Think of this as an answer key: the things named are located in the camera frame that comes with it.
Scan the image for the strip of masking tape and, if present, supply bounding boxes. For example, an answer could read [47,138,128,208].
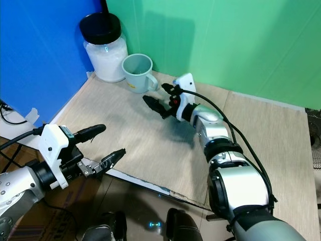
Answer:
[25,106,40,127]

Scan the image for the beige woven table mat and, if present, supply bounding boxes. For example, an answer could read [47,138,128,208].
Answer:
[211,90,319,224]
[53,72,231,209]

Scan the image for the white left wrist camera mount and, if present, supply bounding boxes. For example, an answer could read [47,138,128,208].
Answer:
[39,123,82,190]

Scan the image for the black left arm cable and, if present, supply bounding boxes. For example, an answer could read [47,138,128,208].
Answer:
[0,128,44,151]

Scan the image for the black right robot leg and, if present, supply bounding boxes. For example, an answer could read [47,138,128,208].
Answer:
[166,207,212,241]

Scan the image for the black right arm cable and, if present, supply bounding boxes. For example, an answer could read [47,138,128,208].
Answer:
[180,88,277,201]

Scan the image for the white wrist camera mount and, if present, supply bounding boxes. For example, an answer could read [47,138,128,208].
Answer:
[39,123,82,190]
[173,73,197,122]

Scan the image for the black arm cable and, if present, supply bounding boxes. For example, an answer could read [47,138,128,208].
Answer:
[180,88,277,201]
[0,128,44,151]

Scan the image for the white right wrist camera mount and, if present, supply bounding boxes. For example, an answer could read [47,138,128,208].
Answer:
[173,73,197,122]

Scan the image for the black floor cable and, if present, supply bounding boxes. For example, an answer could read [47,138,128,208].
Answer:
[0,100,14,114]

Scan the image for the pale green mug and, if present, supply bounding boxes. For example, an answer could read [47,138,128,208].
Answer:
[121,53,160,94]

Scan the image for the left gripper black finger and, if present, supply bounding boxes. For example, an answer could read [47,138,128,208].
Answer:
[73,124,107,142]
[84,148,127,177]

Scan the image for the green backdrop board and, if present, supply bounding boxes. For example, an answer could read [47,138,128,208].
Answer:
[105,0,321,110]

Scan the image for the blue partition board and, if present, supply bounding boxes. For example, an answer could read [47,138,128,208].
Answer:
[0,0,109,125]

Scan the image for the black-lidded jar of white powder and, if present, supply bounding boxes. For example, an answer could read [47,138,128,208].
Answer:
[79,12,128,83]

